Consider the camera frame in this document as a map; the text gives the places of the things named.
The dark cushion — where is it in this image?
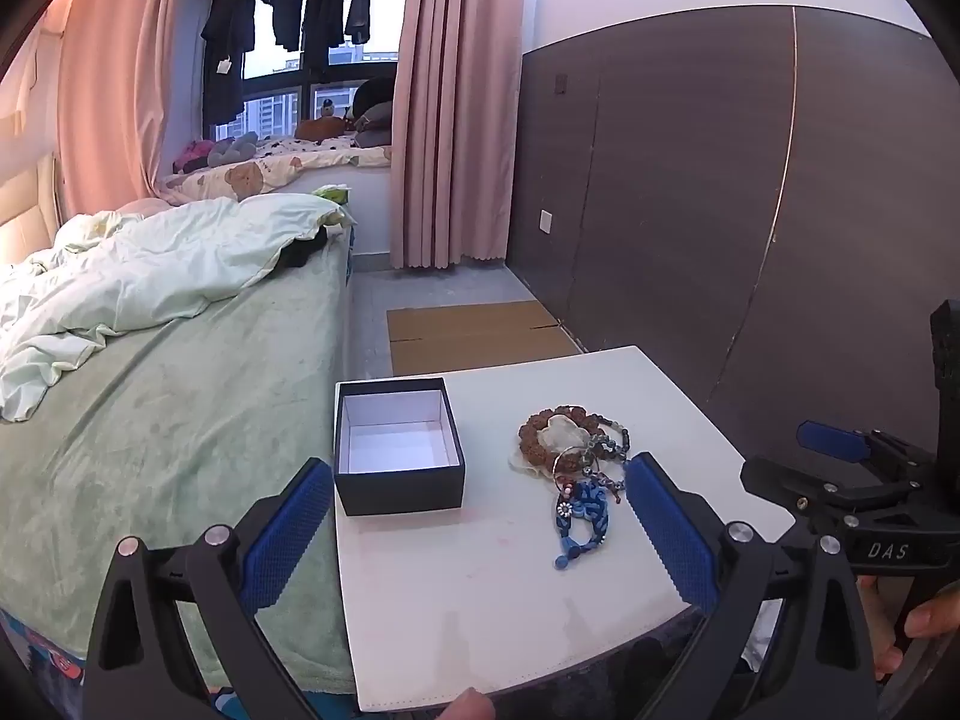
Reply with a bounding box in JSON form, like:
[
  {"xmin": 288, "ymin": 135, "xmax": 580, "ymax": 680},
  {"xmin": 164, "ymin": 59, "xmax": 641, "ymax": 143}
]
[{"xmin": 352, "ymin": 79, "xmax": 396, "ymax": 149}]

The beige headboard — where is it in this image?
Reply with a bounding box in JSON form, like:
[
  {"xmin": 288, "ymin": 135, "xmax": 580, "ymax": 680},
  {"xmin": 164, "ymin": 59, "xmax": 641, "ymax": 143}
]
[{"xmin": 0, "ymin": 112, "xmax": 65, "ymax": 267}]

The brown bead bracelet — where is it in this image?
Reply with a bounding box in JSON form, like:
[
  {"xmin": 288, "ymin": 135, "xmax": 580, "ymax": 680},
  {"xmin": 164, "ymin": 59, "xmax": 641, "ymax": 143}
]
[{"xmin": 518, "ymin": 405, "xmax": 601, "ymax": 477}]

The white translucent pendant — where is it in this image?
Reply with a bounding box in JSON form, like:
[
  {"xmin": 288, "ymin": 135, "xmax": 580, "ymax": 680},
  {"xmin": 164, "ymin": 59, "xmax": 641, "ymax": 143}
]
[{"xmin": 510, "ymin": 411, "xmax": 593, "ymax": 475}]

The red string bracelet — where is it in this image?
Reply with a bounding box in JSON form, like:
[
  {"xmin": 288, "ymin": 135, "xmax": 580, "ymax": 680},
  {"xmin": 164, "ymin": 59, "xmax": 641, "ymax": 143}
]
[{"xmin": 561, "ymin": 465, "xmax": 629, "ymax": 507}]

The dark hanging jacket with tag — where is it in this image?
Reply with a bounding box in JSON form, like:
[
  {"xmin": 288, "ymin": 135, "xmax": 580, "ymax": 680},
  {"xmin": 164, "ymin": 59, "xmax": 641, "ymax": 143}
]
[{"xmin": 201, "ymin": 0, "xmax": 257, "ymax": 125}]

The black jewelry box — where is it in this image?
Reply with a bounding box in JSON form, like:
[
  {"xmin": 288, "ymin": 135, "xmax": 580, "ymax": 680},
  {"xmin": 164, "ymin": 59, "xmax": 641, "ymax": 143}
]
[{"xmin": 333, "ymin": 375, "xmax": 467, "ymax": 517}]

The blue braided bracelet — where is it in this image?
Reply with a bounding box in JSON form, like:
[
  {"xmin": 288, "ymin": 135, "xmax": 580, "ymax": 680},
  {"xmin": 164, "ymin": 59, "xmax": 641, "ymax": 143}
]
[{"xmin": 553, "ymin": 481, "xmax": 610, "ymax": 569}]

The thin silver hoop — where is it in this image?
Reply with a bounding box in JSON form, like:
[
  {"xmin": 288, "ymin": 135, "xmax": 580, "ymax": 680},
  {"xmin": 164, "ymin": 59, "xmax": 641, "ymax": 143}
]
[{"xmin": 553, "ymin": 448, "xmax": 601, "ymax": 482}]

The pale green duvet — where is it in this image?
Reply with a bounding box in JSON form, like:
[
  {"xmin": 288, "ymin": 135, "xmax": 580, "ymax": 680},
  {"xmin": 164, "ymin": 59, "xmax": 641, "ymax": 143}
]
[{"xmin": 0, "ymin": 191, "xmax": 359, "ymax": 422}]

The person's right hand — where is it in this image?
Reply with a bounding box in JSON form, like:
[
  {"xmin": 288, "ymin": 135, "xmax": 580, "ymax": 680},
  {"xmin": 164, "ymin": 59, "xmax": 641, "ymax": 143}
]
[{"xmin": 857, "ymin": 576, "xmax": 960, "ymax": 683}]

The bed with green sheet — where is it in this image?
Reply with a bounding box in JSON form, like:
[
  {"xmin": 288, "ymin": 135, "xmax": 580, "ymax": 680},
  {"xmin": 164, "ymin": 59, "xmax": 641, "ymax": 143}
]
[{"xmin": 0, "ymin": 225, "xmax": 357, "ymax": 698}]

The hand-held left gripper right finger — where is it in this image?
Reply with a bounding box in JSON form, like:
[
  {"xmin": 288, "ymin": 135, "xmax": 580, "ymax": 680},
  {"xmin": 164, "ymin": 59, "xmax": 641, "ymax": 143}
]
[{"xmin": 624, "ymin": 452, "xmax": 878, "ymax": 720}]

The window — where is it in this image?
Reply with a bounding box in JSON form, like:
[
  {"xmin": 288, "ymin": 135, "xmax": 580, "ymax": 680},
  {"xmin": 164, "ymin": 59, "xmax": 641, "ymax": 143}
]
[{"xmin": 202, "ymin": 0, "xmax": 410, "ymax": 140}]

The brown plush toy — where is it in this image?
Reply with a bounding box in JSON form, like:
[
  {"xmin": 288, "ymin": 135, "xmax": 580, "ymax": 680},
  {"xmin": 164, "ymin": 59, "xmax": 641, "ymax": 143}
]
[{"xmin": 296, "ymin": 101, "xmax": 353, "ymax": 142}]

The bear print blanket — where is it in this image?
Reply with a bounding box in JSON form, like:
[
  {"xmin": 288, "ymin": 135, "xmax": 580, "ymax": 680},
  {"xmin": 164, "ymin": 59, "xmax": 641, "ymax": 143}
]
[{"xmin": 161, "ymin": 133, "xmax": 395, "ymax": 205}]

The person's left hand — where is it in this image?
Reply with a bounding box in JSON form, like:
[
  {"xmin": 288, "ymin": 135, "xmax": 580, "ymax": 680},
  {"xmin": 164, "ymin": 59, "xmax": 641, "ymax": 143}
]
[{"xmin": 431, "ymin": 687, "xmax": 496, "ymax": 720}]

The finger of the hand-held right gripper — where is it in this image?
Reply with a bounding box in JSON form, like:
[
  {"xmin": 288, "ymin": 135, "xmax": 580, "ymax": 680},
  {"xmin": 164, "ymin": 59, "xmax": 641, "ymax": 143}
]
[
  {"xmin": 740, "ymin": 456, "xmax": 938, "ymax": 535},
  {"xmin": 797, "ymin": 420, "xmax": 938, "ymax": 482}
]

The grey plush toy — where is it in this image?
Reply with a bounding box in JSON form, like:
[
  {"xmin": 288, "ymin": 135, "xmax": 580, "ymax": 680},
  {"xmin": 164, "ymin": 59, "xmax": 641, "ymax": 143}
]
[{"xmin": 208, "ymin": 133, "xmax": 260, "ymax": 166}]

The dark beaded strand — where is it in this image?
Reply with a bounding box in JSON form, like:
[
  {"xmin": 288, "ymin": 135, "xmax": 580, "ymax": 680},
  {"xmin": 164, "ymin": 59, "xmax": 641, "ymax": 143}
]
[{"xmin": 581, "ymin": 416, "xmax": 632, "ymax": 466}]

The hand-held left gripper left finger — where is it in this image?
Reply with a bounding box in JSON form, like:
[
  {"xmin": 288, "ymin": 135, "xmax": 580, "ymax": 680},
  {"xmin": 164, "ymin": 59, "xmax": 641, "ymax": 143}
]
[{"xmin": 81, "ymin": 456, "xmax": 335, "ymax": 720}]

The pink curtain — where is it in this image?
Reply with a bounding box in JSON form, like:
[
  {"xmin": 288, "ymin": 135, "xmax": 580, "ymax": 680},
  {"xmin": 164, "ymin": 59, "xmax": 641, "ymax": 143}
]
[
  {"xmin": 390, "ymin": 0, "xmax": 526, "ymax": 271},
  {"xmin": 56, "ymin": 0, "xmax": 215, "ymax": 226}
]

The flat cardboard sheet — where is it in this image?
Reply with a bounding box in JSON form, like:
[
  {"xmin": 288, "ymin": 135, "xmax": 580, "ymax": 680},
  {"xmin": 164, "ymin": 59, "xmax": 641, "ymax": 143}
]
[{"xmin": 386, "ymin": 300, "xmax": 590, "ymax": 377}]

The pink pillow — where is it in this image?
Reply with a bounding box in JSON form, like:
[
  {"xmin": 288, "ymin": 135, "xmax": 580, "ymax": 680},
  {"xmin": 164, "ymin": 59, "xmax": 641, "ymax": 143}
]
[{"xmin": 112, "ymin": 197, "xmax": 175, "ymax": 220}]

